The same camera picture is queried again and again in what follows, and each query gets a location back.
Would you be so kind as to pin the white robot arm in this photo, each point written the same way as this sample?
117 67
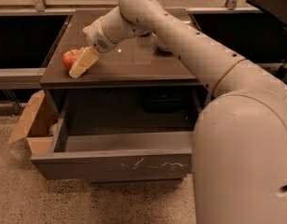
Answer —
240 139

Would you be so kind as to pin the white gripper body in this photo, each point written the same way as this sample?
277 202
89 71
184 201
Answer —
94 36

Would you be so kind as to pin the black side table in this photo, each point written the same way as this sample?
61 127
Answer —
276 8

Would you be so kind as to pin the open grey top drawer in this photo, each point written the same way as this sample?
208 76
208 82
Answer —
122 135

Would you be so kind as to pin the brown cardboard box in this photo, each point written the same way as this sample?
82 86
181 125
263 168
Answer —
35 125

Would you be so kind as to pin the red apple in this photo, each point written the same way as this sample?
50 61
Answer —
69 57

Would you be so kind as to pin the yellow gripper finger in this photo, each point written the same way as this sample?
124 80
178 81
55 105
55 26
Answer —
86 58

